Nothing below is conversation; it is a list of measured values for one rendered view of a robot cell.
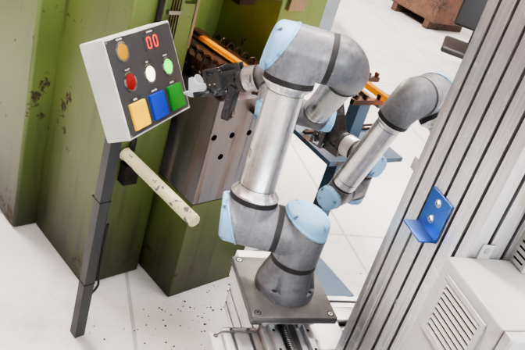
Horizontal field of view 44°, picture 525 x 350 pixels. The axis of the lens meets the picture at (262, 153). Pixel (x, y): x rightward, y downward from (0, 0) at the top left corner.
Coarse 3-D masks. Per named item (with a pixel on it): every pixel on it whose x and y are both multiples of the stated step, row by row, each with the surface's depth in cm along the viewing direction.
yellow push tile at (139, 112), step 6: (138, 102) 181; (144, 102) 183; (132, 108) 178; (138, 108) 181; (144, 108) 183; (132, 114) 179; (138, 114) 181; (144, 114) 183; (138, 120) 180; (144, 120) 183; (150, 120) 185; (138, 126) 180; (144, 126) 183
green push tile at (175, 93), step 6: (174, 84) 198; (180, 84) 201; (168, 90) 195; (174, 90) 198; (180, 90) 201; (168, 96) 196; (174, 96) 198; (180, 96) 201; (174, 102) 197; (180, 102) 201; (174, 108) 197
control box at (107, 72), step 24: (168, 24) 199; (96, 48) 172; (144, 48) 187; (168, 48) 198; (96, 72) 174; (120, 72) 176; (144, 72) 186; (96, 96) 177; (120, 96) 175; (144, 96) 185; (120, 120) 177
